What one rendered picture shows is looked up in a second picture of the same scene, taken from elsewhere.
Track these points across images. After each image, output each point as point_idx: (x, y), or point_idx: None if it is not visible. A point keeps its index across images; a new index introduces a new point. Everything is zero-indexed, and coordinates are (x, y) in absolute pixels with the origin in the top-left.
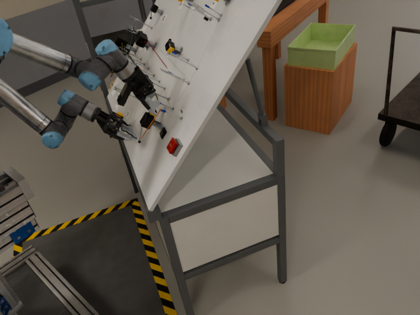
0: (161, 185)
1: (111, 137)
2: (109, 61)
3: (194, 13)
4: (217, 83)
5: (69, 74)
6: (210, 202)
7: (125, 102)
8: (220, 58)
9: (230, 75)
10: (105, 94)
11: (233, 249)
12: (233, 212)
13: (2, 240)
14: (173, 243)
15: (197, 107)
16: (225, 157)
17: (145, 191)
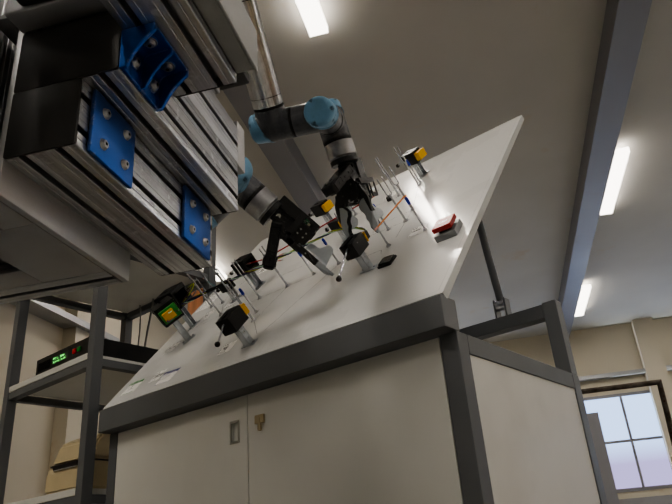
0: (450, 263)
1: (219, 343)
2: (341, 112)
3: None
4: (479, 178)
5: (275, 114)
6: (512, 351)
7: (341, 186)
8: (458, 178)
9: (498, 163)
10: (91, 413)
11: None
12: (541, 409)
13: (170, 197)
14: (478, 417)
15: (454, 205)
16: None
17: (400, 302)
